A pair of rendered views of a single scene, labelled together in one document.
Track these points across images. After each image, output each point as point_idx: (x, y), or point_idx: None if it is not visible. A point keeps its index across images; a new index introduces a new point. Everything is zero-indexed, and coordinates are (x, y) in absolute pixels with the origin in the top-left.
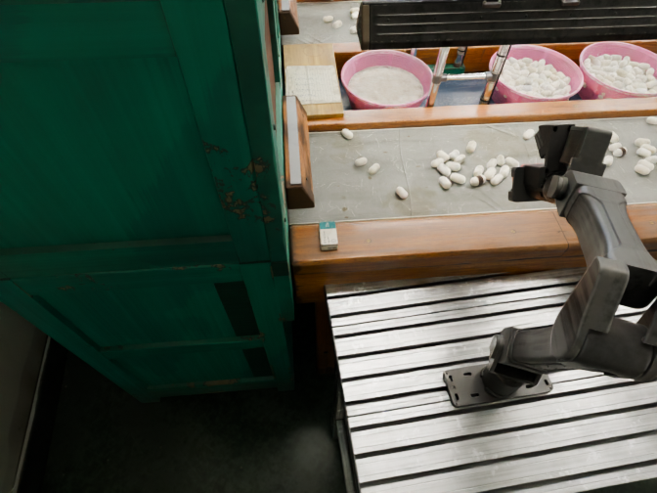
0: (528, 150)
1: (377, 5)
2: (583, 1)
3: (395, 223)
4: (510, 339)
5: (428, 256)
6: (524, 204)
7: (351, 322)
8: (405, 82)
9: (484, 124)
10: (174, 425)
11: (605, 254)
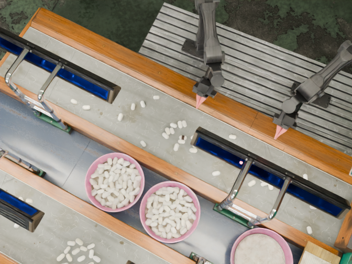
0: (222, 166)
1: (343, 202)
2: (245, 153)
3: (321, 161)
4: (323, 89)
5: (317, 140)
6: (253, 140)
7: (349, 143)
8: (245, 257)
9: (230, 194)
10: None
11: (351, 60)
